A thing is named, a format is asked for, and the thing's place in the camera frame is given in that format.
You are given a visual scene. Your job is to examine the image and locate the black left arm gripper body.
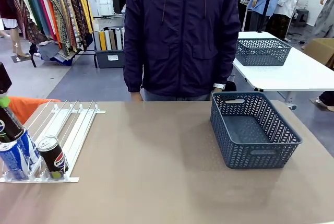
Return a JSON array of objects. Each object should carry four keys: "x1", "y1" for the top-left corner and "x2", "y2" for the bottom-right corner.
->
[{"x1": 0, "y1": 62, "x2": 13, "y2": 95}]

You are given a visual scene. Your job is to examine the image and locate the blue Pepsi can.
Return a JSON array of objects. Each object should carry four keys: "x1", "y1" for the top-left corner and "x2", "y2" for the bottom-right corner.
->
[
  {"x1": 0, "y1": 140, "x2": 30, "y2": 181},
  {"x1": 17, "y1": 129, "x2": 40, "y2": 169}
]

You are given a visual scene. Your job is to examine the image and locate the blue-grey plastic woven basket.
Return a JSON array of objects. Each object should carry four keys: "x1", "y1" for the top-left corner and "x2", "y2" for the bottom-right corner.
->
[
  {"x1": 235, "y1": 38, "x2": 293, "y2": 67},
  {"x1": 210, "y1": 91, "x2": 304, "y2": 170}
]

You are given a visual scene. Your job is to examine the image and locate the orange fabric chair cover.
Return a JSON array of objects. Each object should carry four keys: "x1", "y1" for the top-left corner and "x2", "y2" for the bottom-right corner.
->
[{"x1": 7, "y1": 96, "x2": 61, "y2": 126}]

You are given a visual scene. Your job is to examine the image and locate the mannequin in maroon top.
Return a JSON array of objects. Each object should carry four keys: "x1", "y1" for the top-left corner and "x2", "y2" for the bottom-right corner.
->
[{"x1": 0, "y1": 0, "x2": 31, "y2": 59}]

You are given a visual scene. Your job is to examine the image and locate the clothes rack with colourful garments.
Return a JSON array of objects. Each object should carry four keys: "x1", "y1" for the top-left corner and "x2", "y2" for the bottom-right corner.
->
[{"x1": 14, "y1": 0, "x2": 98, "y2": 68}]

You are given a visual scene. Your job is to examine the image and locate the yellow fabric roll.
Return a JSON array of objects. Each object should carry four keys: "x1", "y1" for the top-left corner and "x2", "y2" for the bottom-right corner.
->
[{"x1": 99, "y1": 30, "x2": 107, "y2": 51}]

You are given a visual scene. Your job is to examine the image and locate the grey plastic storage bin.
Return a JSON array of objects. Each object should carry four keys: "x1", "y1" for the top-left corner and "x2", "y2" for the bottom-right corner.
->
[{"x1": 94, "y1": 48, "x2": 125, "y2": 69}]

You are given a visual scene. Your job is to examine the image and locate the white fabric roll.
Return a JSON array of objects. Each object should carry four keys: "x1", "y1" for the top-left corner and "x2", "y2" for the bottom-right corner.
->
[{"x1": 104, "y1": 29, "x2": 112, "y2": 51}]

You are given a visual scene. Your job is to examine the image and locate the brown fabric roll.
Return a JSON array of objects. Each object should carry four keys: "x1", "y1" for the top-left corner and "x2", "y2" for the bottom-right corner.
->
[{"x1": 109, "y1": 29, "x2": 117, "y2": 51}]

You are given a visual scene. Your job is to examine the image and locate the grey fabric roll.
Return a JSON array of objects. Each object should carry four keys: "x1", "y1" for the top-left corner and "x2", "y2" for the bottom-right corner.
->
[{"x1": 115, "y1": 28, "x2": 123, "y2": 50}]

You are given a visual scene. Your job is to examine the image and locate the person in dark navy jacket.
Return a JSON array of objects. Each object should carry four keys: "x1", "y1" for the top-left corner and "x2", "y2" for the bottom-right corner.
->
[{"x1": 123, "y1": 0, "x2": 241, "y2": 102}]

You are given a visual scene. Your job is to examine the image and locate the white folding table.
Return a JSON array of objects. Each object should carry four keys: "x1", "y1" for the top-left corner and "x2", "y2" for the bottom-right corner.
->
[{"x1": 232, "y1": 31, "x2": 334, "y2": 104}]

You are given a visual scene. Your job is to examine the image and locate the black plastic stool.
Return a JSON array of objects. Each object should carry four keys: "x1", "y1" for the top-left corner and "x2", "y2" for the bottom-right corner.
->
[{"x1": 295, "y1": 8, "x2": 310, "y2": 28}]

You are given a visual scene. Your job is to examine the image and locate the brown cardboard box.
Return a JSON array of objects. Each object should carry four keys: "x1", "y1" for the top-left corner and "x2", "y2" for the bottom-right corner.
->
[{"x1": 303, "y1": 38, "x2": 334, "y2": 68}]

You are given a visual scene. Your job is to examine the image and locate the bystander's foot in sandal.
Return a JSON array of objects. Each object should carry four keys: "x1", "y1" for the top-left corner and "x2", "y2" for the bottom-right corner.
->
[{"x1": 315, "y1": 90, "x2": 334, "y2": 112}]

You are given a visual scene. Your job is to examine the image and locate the white wire can dispenser rack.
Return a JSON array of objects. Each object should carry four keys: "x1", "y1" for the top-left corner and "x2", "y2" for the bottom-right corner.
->
[{"x1": 0, "y1": 99, "x2": 106, "y2": 184}]

